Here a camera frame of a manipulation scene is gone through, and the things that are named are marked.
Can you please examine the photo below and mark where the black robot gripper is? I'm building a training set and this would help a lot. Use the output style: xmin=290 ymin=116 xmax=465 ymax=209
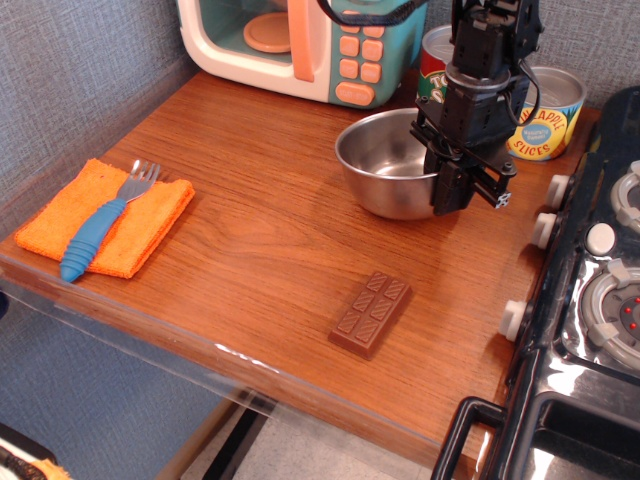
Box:
xmin=411 ymin=64 xmax=517 ymax=216

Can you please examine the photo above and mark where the stainless steel bowl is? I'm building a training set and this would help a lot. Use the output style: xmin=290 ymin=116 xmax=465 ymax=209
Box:
xmin=335 ymin=108 xmax=437 ymax=221

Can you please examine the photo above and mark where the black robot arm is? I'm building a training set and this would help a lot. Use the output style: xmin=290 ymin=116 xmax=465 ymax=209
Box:
xmin=411 ymin=1 xmax=543 ymax=216

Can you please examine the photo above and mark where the red tomato sauce can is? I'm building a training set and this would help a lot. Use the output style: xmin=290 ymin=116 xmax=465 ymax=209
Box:
xmin=417 ymin=25 xmax=454 ymax=103

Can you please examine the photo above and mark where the yellow pineapple slices can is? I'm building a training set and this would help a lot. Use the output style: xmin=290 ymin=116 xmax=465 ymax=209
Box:
xmin=506 ymin=66 xmax=587 ymax=161

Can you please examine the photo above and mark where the white stove knob middle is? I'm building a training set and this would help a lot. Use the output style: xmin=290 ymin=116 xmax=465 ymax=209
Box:
xmin=531 ymin=212 xmax=557 ymax=250

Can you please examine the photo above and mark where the white stove knob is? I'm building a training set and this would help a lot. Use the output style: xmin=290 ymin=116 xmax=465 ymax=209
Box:
xmin=545 ymin=174 xmax=571 ymax=210
xmin=531 ymin=212 xmax=557 ymax=250
xmin=498 ymin=300 xmax=527 ymax=342

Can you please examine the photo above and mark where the white stove knob top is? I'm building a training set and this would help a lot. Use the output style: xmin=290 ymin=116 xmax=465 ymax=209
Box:
xmin=545 ymin=174 xmax=571 ymax=210

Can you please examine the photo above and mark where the white stove knob bottom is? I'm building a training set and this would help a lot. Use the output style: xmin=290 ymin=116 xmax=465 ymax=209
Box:
xmin=498 ymin=300 xmax=527 ymax=342

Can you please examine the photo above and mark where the brown toy chocolate bar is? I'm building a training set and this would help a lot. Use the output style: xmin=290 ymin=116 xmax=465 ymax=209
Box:
xmin=328 ymin=271 xmax=413 ymax=360

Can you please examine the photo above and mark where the toy microwave teal and white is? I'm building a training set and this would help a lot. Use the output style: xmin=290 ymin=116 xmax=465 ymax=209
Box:
xmin=177 ymin=1 xmax=427 ymax=109

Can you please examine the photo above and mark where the black toy stove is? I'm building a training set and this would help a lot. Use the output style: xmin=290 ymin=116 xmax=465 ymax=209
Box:
xmin=431 ymin=85 xmax=640 ymax=480

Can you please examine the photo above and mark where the orange folded cloth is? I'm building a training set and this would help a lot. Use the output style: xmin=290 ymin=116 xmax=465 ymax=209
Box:
xmin=14 ymin=159 xmax=195 ymax=282

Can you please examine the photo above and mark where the orange object at corner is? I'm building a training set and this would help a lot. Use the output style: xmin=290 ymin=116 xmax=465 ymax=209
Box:
xmin=14 ymin=459 xmax=71 ymax=480

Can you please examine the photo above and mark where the black oven door handle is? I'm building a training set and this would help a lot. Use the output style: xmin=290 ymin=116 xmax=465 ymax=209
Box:
xmin=431 ymin=396 xmax=506 ymax=480

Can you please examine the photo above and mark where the blue handled fork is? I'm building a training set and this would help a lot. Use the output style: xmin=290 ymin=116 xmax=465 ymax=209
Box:
xmin=60 ymin=160 xmax=161 ymax=282

